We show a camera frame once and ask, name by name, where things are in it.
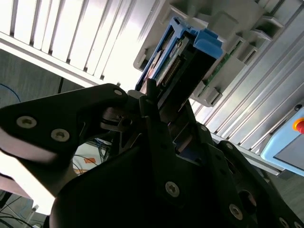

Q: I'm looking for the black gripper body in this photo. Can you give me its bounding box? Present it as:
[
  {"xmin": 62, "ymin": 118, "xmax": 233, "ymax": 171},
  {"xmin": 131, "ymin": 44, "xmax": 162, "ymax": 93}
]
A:
[{"xmin": 48, "ymin": 145, "xmax": 228, "ymax": 228}]

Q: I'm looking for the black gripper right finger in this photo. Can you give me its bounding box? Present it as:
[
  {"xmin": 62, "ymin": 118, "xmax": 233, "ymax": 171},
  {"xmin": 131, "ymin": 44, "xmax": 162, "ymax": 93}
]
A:
[{"xmin": 158, "ymin": 99, "xmax": 304, "ymax": 228}]

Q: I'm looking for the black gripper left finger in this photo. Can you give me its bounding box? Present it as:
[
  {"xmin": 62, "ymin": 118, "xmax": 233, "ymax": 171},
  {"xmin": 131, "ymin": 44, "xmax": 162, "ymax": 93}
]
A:
[{"xmin": 0, "ymin": 79, "xmax": 188, "ymax": 209}]

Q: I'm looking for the hard disk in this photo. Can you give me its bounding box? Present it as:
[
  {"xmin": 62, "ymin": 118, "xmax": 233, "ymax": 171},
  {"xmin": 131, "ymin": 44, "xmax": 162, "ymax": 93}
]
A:
[{"xmin": 134, "ymin": 16, "xmax": 224, "ymax": 114}]

